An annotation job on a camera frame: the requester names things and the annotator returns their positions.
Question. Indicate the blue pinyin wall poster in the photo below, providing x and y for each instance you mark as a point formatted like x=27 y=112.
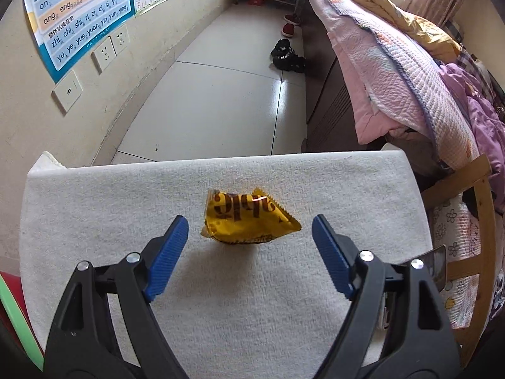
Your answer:
x=79 y=19

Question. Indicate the white wall socket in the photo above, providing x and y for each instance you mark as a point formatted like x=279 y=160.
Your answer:
x=120 y=39
x=104 y=55

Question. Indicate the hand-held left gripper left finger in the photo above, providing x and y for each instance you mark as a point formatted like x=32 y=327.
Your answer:
x=165 y=256

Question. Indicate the yellow quilt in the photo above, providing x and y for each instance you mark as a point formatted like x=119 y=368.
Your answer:
x=394 y=12

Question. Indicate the red bin with green rim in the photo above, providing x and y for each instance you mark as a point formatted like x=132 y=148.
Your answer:
x=15 y=316

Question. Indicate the black smartphone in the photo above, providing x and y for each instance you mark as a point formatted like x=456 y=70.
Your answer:
x=436 y=264

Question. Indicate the wooden chair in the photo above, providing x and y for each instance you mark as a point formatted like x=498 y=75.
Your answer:
x=483 y=225

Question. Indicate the grey plaid cloth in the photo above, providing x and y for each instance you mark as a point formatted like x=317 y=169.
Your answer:
x=473 y=71

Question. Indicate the white round-hole wall outlet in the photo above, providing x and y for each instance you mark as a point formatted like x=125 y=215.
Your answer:
x=68 y=92

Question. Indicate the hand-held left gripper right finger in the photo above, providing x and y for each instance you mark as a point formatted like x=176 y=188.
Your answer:
x=331 y=252

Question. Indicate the bed with pink quilt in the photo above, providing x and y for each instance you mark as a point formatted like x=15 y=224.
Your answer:
x=378 y=79

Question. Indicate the red shoe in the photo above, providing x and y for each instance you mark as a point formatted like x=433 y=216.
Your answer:
x=288 y=30
x=292 y=19

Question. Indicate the dark bed frame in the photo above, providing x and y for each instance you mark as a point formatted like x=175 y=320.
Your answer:
x=327 y=98

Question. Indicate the white towel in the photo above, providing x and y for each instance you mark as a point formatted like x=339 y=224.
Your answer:
x=118 y=189

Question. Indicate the purple garment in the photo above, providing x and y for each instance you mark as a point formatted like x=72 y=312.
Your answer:
x=485 y=126

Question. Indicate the floral seat cushion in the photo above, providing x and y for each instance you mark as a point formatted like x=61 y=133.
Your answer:
x=453 y=225

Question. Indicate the yellow snack wrapper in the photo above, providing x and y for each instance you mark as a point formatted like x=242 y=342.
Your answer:
x=244 y=221

